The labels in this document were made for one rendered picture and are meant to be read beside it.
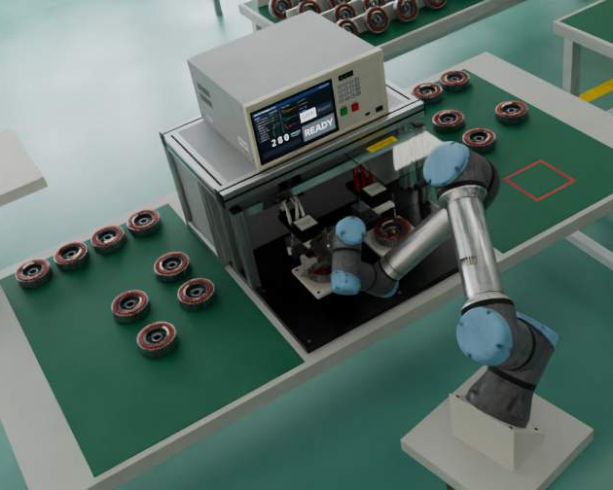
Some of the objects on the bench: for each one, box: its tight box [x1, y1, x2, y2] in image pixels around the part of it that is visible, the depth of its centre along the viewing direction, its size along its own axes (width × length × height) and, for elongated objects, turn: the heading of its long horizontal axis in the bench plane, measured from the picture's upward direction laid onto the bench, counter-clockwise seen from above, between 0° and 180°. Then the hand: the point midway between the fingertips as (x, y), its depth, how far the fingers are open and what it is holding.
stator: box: [462, 128, 495, 153], centre depth 295 cm, size 11×11×4 cm
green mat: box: [411, 69, 613, 254], centre depth 295 cm, size 94×61×1 cm, turn 41°
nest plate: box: [363, 216, 415, 258], centre depth 261 cm, size 15×15×1 cm
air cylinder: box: [284, 234, 313, 260], centre depth 262 cm, size 5×8×6 cm
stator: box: [307, 254, 332, 283], centre depth 252 cm, size 11×11×4 cm
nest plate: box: [292, 263, 333, 299], centre depth 253 cm, size 15×15×1 cm
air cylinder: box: [351, 200, 381, 225], centre depth 270 cm, size 5×8×6 cm
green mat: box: [0, 203, 306, 477], centre depth 255 cm, size 94×61×1 cm, turn 41°
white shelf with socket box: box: [0, 127, 48, 297], centre depth 258 cm, size 35×37×46 cm
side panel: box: [162, 145, 231, 267], centre depth 267 cm, size 28×3×32 cm, turn 41°
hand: (324, 266), depth 253 cm, fingers open, 14 cm apart
